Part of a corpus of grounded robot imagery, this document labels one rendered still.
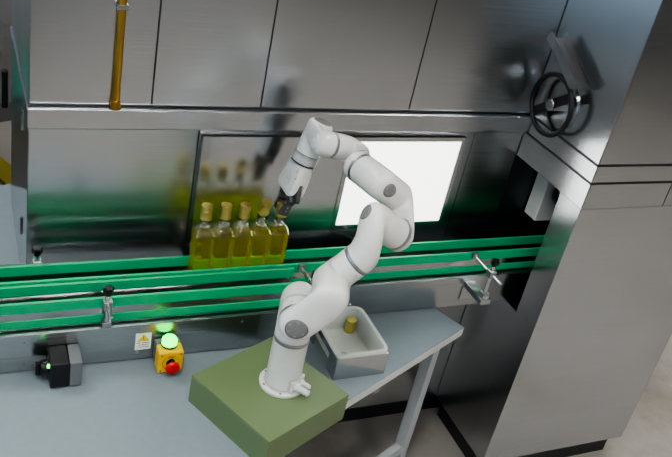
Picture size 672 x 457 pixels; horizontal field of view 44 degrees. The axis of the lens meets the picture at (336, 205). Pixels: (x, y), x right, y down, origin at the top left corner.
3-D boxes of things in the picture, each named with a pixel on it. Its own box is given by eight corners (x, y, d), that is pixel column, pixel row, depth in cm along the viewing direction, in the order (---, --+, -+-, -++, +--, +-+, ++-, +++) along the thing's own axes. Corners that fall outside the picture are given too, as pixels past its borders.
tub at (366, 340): (355, 326, 267) (361, 304, 263) (384, 372, 250) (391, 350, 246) (306, 331, 260) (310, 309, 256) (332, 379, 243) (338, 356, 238)
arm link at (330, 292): (367, 264, 212) (369, 300, 197) (298, 315, 219) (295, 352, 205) (343, 240, 208) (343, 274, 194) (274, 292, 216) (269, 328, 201)
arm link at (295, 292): (310, 328, 223) (321, 278, 215) (308, 358, 211) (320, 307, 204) (275, 321, 222) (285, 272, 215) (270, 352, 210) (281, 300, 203)
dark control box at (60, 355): (77, 366, 227) (78, 342, 223) (81, 386, 221) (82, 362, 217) (45, 369, 224) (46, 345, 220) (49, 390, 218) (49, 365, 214)
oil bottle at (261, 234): (256, 275, 259) (267, 217, 249) (262, 286, 255) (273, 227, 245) (239, 277, 257) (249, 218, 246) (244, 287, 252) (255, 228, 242)
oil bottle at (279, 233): (273, 274, 262) (284, 216, 251) (279, 284, 257) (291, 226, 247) (257, 275, 259) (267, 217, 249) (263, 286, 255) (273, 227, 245)
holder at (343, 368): (348, 317, 271) (353, 298, 268) (383, 373, 250) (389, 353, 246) (300, 322, 264) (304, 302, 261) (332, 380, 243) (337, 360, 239)
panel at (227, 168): (437, 219, 293) (462, 133, 277) (441, 224, 291) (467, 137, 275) (188, 231, 255) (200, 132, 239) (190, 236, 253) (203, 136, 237)
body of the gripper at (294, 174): (287, 147, 241) (272, 180, 245) (300, 164, 234) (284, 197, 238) (309, 153, 246) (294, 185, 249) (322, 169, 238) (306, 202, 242)
